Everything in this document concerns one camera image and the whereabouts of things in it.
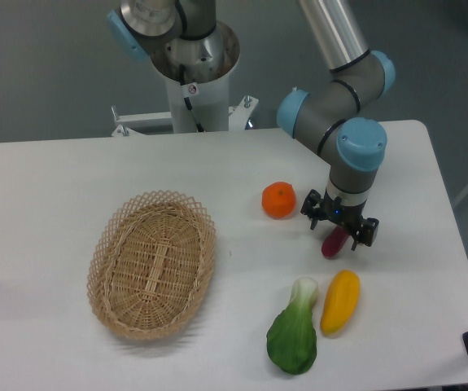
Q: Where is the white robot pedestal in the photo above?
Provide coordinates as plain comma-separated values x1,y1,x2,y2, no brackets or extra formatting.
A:
151,20,242,134

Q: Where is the black cable on pedestal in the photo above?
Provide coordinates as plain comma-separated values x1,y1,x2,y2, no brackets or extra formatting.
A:
178,64,205,134

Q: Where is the white metal base frame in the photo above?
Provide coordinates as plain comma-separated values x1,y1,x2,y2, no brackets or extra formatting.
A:
111,94,259,137

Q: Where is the orange tangerine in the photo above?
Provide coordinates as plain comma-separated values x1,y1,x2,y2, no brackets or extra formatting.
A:
261,182,296,219

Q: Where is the purple sweet potato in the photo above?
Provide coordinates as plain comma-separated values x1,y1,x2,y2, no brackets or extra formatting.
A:
321,226,349,259

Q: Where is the green bok choy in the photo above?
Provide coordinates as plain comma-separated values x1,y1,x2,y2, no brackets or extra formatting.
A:
266,277,318,375

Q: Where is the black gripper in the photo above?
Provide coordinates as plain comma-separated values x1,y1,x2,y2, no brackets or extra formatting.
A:
300,189,379,251

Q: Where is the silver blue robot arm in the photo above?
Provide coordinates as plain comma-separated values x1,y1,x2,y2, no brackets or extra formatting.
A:
107,1,396,246

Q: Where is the woven wicker basket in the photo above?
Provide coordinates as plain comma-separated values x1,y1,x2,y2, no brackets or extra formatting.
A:
87,191,216,340

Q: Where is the yellow mango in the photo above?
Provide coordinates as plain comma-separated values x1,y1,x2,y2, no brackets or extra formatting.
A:
320,270,361,336

